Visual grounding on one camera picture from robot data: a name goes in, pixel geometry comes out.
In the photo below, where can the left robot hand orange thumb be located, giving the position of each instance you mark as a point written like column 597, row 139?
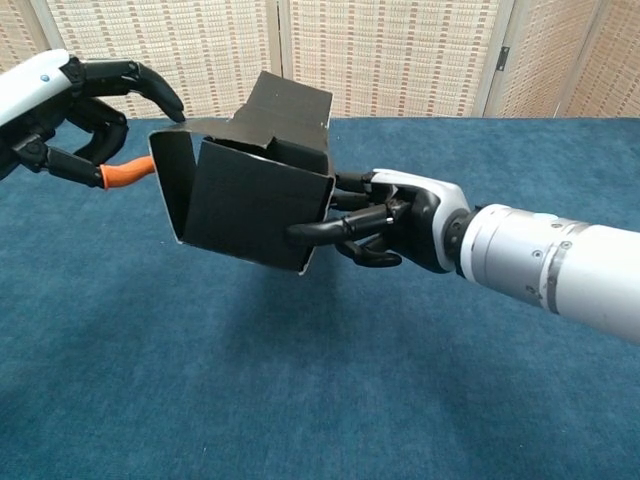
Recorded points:
column 35, row 95

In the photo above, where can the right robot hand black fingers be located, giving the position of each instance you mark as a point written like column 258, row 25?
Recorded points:
column 420, row 220

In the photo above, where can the black cardboard box cutout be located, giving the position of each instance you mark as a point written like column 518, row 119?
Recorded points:
column 250, row 210

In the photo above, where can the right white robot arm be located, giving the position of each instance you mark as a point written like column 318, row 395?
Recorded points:
column 550, row 265

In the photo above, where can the woven bamboo screen panel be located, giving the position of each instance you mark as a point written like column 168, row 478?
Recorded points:
column 390, row 50
column 200, row 50
column 615, row 75
column 15, row 30
column 545, row 65

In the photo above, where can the black screen hinge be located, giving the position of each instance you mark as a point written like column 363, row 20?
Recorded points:
column 503, row 56

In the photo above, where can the blue felt table mat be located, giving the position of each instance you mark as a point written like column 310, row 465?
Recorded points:
column 150, row 375

